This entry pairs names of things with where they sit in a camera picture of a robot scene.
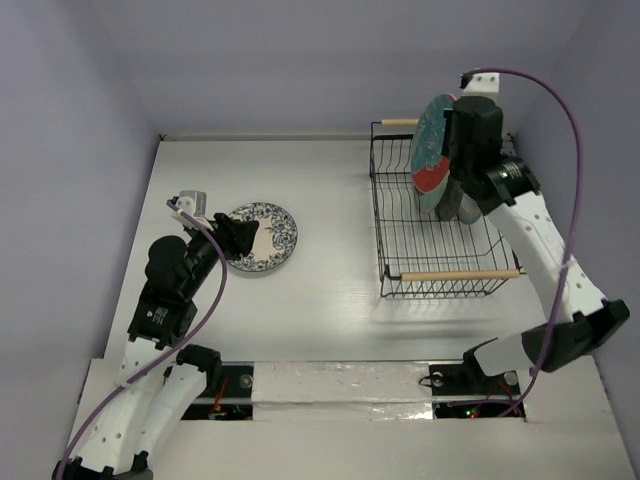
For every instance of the black wire dish rack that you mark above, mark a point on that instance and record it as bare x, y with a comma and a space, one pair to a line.
418, 255

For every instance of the pale blue-grey plate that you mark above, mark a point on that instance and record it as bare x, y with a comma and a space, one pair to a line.
468, 211

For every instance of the dark green marbled plate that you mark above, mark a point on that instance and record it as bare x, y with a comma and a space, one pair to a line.
450, 201

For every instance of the blue floral white plate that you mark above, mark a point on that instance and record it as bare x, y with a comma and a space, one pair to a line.
275, 240

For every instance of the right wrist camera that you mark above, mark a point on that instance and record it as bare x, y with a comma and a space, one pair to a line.
485, 84

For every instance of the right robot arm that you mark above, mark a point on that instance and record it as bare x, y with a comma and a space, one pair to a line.
579, 317

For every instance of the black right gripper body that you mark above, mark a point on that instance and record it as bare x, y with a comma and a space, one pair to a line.
451, 163

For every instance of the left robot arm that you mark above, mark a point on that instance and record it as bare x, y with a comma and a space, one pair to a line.
162, 372

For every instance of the red and teal plate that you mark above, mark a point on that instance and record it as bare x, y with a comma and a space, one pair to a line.
429, 167

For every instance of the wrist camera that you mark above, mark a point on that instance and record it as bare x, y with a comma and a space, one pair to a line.
485, 84
191, 202

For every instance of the light green plate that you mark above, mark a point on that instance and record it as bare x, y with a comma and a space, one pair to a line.
428, 201

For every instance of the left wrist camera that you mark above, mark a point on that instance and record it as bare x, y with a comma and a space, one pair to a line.
191, 202

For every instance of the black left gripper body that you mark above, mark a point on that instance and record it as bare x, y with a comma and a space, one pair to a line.
221, 239

